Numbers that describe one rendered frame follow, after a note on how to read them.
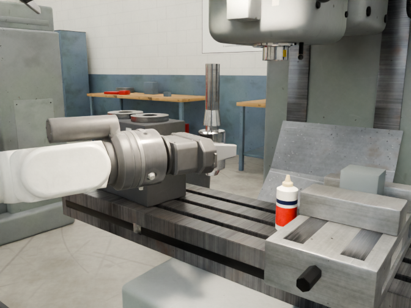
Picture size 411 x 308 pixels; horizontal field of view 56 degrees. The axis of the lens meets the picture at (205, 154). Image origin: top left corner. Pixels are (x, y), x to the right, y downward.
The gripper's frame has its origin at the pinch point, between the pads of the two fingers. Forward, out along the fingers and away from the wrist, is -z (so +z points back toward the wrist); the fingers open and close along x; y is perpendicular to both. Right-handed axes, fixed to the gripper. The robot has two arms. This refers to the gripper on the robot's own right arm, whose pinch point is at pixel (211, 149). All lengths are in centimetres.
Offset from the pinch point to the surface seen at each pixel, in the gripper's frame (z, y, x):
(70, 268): -16, 112, 185
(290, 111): -44, -2, 25
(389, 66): -52, -15, 1
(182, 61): -285, -32, 505
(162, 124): -2.2, -1.6, 22.7
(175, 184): -5.5, 13.0, 23.4
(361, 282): -2.5, 11.9, -28.9
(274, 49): -12.1, -17.1, -1.6
